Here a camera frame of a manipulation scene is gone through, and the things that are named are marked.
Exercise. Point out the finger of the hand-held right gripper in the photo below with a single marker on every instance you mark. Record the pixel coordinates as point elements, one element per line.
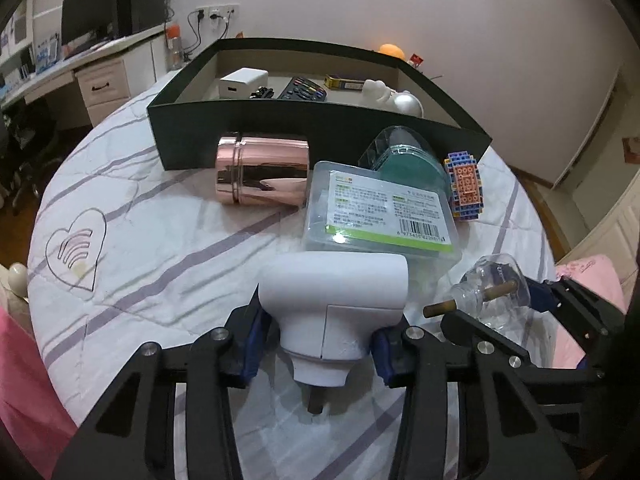
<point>542,295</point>
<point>465,322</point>

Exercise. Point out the colourful brick block toy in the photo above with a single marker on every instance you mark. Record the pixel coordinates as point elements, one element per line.
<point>465,187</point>

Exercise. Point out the white figurine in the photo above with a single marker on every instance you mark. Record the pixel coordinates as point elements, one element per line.
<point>377,91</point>

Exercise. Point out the small red card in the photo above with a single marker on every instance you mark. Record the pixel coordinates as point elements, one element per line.
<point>416,60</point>

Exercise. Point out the white plug adapter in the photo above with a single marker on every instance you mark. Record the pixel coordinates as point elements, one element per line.
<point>330,300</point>

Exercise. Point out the white glass-door cabinet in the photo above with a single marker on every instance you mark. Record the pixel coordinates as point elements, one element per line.
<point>21,25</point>

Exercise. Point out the black computer monitor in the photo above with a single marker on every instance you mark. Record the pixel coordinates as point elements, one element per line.
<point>90,10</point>

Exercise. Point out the clear glass bottle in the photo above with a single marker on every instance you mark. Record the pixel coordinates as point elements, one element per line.
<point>495,271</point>

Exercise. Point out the white desk with drawers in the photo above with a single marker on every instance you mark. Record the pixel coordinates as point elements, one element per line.
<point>107,80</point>

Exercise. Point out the dark green cardboard box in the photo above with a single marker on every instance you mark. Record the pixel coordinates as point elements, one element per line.
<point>200,130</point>

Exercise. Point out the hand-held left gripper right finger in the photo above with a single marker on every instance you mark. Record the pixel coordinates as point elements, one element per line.
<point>385,357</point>

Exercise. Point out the silver ball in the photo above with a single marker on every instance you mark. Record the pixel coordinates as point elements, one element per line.
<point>407,105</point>

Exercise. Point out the plain pink cloth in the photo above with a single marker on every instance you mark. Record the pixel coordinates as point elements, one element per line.
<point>30,385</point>

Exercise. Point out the white wall power outlets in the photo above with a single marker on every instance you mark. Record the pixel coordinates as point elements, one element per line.
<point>216,11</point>

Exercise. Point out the clear jar with teal contents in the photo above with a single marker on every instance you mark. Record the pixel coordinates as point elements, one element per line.
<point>410,160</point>

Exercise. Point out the white panelled door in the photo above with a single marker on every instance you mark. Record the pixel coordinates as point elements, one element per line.
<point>615,235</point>

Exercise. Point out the blue boxes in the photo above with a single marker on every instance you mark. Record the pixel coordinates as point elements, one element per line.
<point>49,50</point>

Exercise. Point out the red wall decoration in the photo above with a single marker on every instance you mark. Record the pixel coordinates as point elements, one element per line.
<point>632,151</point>

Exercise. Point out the white striped quilt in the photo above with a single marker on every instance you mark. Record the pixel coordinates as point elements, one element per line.
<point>150,285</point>

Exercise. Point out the black remote control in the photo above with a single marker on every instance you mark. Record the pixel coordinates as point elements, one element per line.
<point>302,90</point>

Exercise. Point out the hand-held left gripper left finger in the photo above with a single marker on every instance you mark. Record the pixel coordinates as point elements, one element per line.
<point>250,347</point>

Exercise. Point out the black computer tower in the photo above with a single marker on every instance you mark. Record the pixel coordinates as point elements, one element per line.
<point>142,0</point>

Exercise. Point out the black hair clip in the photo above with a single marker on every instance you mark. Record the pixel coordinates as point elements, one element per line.
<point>261,93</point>

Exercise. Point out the clear bottle red cap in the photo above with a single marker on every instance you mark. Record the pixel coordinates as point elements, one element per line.
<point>173,47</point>

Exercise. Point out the clear plastic box green label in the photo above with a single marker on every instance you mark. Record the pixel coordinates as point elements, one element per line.
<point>380,210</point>

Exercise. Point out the cream bedpost knob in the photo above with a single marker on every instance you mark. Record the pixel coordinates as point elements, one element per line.
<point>15,280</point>

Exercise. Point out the black office chair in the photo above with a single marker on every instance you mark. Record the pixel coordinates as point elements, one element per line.
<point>30,140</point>

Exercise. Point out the yellow small packet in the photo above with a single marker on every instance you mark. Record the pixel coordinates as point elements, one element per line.
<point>345,83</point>

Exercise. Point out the orange octopus plush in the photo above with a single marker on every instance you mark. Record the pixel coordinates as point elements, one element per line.
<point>391,50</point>

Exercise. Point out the rose gold metal canister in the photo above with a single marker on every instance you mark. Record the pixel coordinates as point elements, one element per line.
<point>260,165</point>

